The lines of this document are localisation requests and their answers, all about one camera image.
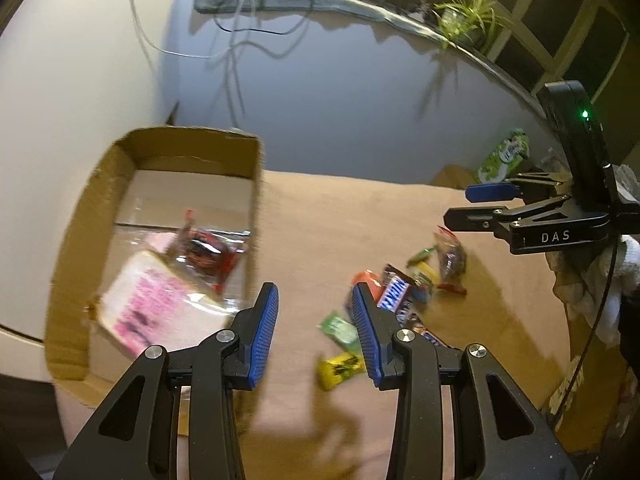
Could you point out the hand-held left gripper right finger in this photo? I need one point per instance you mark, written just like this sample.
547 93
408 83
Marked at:
364 335

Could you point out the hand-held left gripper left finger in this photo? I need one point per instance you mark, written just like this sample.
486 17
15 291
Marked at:
262 335

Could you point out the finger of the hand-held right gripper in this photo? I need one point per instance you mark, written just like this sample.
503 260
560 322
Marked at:
492 192
470 219

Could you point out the green candy packet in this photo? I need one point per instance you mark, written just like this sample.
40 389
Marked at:
340 330

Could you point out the yellow candy packet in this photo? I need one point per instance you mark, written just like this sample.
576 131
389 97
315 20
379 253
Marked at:
337 370

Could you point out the clear bag of dark candy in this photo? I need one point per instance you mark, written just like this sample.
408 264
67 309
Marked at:
452 260

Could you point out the blue chocolate bar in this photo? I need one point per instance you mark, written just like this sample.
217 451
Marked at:
395 292

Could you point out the orange snack packet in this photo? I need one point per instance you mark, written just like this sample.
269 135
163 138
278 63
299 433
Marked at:
367 280

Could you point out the brown chocolate bar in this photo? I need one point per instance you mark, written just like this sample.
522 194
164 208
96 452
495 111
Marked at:
425 332

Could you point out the small green candy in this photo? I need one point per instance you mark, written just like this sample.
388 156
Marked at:
420 255

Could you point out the yellow and dark snack packet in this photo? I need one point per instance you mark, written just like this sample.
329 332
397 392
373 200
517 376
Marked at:
425 280

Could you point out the cardboard box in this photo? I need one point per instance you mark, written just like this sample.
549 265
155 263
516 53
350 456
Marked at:
80 240

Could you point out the green snack bag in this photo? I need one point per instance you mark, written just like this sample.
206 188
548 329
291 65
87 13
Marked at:
502 157

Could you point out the red clear snack packet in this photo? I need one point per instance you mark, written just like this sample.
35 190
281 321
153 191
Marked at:
205 252

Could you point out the pink print snack packet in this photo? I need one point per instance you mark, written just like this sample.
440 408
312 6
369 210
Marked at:
145 300

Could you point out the white crumpled cloth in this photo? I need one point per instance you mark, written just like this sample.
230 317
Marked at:
590 285

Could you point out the green potted plant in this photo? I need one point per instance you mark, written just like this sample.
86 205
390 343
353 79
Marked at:
470 20

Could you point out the cream window frame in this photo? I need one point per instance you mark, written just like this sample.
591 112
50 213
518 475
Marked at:
570 45

